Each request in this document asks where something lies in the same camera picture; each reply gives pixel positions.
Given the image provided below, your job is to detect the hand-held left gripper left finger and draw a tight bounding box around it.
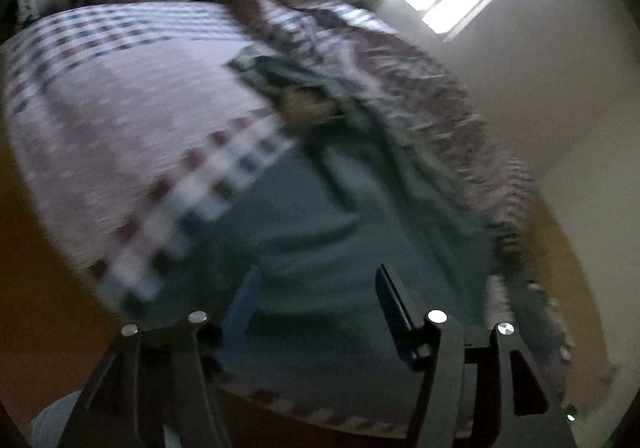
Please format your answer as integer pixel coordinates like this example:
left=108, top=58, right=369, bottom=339
left=57, top=265, right=263, bottom=448

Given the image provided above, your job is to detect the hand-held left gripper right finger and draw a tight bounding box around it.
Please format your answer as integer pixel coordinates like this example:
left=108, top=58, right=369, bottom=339
left=376, top=264, right=576, bottom=448

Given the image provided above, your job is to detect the dark teal garment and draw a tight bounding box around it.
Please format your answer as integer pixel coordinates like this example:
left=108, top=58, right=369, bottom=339
left=145, top=143, right=498, bottom=431

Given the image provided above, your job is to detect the beige garment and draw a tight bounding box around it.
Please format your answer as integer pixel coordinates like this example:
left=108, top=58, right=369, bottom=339
left=277, top=86, right=343, bottom=129

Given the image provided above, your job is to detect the dark green garment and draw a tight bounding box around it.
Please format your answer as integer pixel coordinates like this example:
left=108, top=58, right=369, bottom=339
left=227, top=53, right=493, bottom=249

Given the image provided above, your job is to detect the checkered quilt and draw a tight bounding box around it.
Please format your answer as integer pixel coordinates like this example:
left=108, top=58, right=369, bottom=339
left=225, top=0, right=543, bottom=279

